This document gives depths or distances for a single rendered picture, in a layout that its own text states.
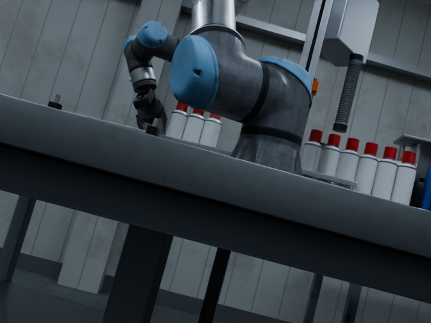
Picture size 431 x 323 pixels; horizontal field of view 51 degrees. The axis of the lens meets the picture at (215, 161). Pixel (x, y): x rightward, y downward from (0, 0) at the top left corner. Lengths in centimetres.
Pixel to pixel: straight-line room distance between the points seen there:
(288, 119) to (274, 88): 6
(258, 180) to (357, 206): 9
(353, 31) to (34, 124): 101
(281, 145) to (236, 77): 14
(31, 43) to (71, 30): 33
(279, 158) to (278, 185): 40
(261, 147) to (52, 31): 335
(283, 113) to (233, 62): 13
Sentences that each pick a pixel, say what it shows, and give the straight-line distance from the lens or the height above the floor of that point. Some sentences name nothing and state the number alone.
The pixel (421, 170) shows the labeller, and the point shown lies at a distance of 153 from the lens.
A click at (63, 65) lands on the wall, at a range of 392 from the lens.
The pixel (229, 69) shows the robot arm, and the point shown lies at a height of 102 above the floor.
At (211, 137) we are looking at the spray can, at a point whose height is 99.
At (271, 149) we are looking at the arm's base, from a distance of 79.
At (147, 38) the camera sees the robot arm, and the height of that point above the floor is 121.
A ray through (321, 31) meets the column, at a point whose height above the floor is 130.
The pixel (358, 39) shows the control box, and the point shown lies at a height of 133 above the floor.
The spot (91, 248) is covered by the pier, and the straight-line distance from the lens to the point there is 354.
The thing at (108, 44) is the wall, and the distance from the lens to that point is 390.
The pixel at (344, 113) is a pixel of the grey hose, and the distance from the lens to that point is 124.
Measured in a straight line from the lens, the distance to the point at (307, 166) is 129.
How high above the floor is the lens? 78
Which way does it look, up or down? 7 degrees up
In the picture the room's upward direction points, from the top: 15 degrees clockwise
